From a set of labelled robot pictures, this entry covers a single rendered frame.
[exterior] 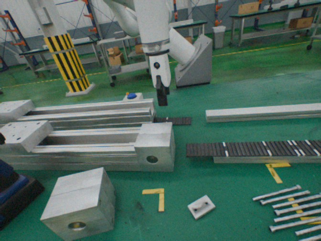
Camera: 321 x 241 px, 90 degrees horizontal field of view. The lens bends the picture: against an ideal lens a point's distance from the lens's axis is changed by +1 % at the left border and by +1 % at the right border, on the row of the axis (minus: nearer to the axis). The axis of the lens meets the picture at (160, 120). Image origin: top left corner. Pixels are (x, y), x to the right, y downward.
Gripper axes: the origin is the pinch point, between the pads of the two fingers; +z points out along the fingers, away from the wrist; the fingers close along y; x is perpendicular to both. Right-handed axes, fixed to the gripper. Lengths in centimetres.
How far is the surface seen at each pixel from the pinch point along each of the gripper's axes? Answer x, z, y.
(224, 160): -17.1, 9.7, -21.1
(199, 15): -67, 6, 760
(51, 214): 15.9, 1.3, -40.8
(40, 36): 645, -21, 691
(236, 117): -25.0, 9.6, -1.5
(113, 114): 18.8, 2.8, -5.1
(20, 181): 33.5, 4.3, -32.5
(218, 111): -19.1, 7.9, 0.3
